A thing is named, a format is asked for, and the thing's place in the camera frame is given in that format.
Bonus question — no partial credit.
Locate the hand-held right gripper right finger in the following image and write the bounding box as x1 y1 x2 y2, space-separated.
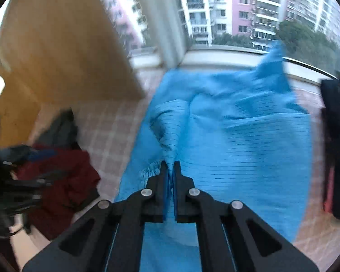
173 161 319 272

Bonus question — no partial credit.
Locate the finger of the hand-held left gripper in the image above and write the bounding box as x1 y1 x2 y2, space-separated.
3 191 44 206
6 174 57 189

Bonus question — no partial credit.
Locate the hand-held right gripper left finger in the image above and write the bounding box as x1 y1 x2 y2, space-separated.
23 161 169 272

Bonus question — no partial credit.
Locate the blue garment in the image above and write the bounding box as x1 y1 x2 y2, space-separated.
115 40 313 272

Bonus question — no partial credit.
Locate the red garment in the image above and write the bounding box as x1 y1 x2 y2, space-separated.
13 144 101 241

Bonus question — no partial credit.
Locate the grey garment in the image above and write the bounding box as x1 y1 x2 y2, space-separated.
35 108 80 151

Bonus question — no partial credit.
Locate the pink plaid bed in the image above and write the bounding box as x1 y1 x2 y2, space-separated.
11 68 340 270

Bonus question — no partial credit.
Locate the wooden cabinet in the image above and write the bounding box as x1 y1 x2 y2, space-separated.
0 0 146 151

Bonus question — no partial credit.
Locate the pink garment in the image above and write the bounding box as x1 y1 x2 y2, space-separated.
322 166 335 214

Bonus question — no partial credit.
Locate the black garment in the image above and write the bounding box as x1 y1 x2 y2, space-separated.
319 71 340 220

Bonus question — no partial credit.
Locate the large bay window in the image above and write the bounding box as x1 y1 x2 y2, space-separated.
91 0 340 91

